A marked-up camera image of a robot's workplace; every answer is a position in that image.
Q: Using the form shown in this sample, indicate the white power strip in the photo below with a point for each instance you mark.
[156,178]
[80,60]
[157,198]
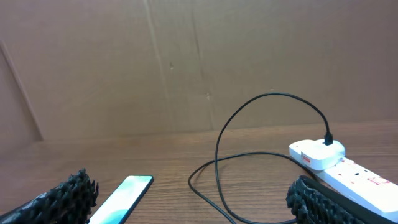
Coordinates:
[358,184]

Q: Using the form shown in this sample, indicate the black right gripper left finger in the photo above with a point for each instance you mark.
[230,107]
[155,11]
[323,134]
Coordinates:
[68,203]

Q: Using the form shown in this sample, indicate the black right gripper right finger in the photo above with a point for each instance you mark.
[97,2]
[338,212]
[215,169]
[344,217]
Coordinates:
[313,203]

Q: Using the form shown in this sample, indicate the blue Galaxy smartphone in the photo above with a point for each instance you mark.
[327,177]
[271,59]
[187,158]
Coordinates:
[120,204]

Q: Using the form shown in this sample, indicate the white charger adapter plug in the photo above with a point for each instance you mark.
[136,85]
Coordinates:
[319,156]

